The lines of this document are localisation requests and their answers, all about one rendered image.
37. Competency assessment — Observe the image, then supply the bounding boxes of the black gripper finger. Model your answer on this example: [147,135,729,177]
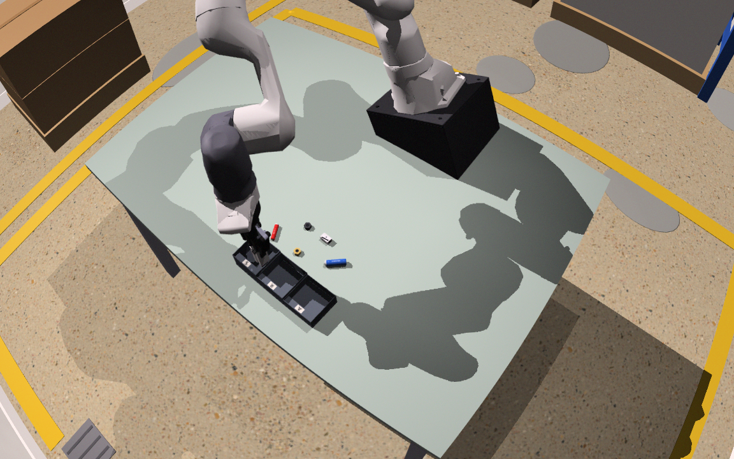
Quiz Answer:
[246,224,271,266]
[240,233,258,263]

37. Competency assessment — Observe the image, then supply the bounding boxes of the grey rack of three bins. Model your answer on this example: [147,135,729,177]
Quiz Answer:
[233,241,337,328]

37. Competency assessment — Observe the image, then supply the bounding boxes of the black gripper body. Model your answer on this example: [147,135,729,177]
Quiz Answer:
[250,201,261,233]

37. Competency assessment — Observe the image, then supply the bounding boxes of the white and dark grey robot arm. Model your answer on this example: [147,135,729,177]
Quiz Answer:
[195,0,466,235]

